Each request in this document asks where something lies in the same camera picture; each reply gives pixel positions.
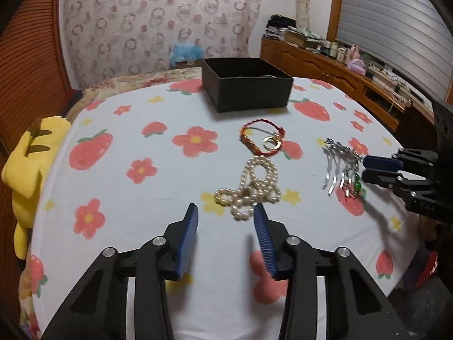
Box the silver pearl hair comb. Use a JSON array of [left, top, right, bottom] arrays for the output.
[[322, 138, 364, 199]]

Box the white pearl necklace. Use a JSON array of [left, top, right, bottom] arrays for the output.
[[214, 155, 283, 222]]

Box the gold ring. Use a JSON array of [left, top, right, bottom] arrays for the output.
[[262, 136, 283, 151]]

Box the black open jewelry box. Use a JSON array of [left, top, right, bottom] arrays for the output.
[[202, 58, 293, 113]]

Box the person's right hand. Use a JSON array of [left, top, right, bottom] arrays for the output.
[[418, 215, 442, 241]]

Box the brown wooden side cabinet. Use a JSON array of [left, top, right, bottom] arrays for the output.
[[260, 38, 435, 131]]

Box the strawberry flower print cloth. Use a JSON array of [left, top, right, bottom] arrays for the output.
[[31, 78, 419, 339]]

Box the pink tissue box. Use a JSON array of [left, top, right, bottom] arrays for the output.
[[347, 58, 366, 76]]

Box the grey window blind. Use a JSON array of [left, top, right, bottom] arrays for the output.
[[337, 0, 452, 99]]

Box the floral bed quilt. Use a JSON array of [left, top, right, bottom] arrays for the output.
[[63, 66, 201, 118]]

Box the stack of folded clothes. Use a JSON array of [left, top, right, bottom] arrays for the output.
[[263, 15, 324, 48]]

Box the cardboard box with blue wrap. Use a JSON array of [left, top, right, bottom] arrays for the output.
[[170, 44, 204, 68]]

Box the yellow plush toy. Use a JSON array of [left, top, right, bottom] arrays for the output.
[[1, 116, 70, 260]]

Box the brown louvered wardrobe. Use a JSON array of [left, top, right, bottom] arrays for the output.
[[0, 0, 74, 150]]

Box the circle pattern sheer curtain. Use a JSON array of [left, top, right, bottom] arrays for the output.
[[61, 0, 261, 88]]

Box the red braided string bracelet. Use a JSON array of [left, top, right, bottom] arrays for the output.
[[239, 118, 287, 157]]

